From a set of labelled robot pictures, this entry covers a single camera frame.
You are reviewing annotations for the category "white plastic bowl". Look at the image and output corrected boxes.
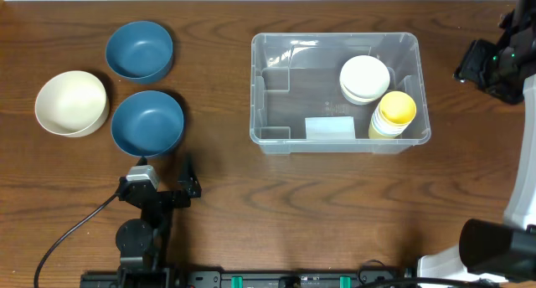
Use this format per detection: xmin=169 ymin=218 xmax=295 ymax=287
xmin=339 ymin=55 xmax=390 ymax=99

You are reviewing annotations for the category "pink plastic cup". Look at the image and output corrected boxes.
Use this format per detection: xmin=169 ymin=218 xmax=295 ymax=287
xmin=372 ymin=114 xmax=406 ymax=136

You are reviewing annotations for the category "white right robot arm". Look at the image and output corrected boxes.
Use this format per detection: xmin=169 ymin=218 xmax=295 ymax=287
xmin=406 ymin=0 xmax=535 ymax=287

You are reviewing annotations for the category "large cream bowl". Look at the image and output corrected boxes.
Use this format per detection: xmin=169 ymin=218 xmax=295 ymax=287
xmin=34 ymin=70 xmax=110 ymax=137

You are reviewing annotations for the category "cream plastic cup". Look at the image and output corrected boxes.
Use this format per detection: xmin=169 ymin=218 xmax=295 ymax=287
xmin=371 ymin=109 xmax=409 ymax=136

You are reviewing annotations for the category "dark blue bowl front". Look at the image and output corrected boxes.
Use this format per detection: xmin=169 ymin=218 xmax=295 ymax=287
xmin=111 ymin=90 xmax=185 ymax=157

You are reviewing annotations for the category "yellow plastic cup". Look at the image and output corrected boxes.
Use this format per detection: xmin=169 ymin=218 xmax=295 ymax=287
xmin=368 ymin=121 xmax=399 ymax=139
xmin=378 ymin=91 xmax=417 ymax=126

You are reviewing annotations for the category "dark blue bowl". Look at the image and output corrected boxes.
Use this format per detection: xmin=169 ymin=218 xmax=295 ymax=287
xmin=111 ymin=90 xmax=185 ymax=157
xmin=105 ymin=21 xmax=174 ymax=84

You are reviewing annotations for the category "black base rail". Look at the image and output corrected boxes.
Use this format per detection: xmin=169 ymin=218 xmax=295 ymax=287
xmin=79 ymin=269 xmax=502 ymax=288

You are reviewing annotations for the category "light blue plastic cup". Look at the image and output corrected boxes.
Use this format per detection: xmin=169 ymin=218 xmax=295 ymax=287
xmin=368 ymin=119 xmax=405 ymax=139

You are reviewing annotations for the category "yellow plastic bowl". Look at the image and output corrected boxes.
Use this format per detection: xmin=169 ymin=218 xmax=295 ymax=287
xmin=343 ymin=92 xmax=380 ymax=101

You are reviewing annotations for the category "white label in bin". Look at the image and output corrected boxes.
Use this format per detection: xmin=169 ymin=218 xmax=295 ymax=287
xmin=305 ymin=116 xmax=355 ymax=141

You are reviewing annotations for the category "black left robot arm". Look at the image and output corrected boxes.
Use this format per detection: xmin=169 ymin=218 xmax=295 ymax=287
xmin=116 ymin=157 xmax=202 ymax=288

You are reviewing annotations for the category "grey plastic bowl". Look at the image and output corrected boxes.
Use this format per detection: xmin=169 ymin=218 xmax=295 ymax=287
xmin=345 ymin=97 xmax=376 ymax=105

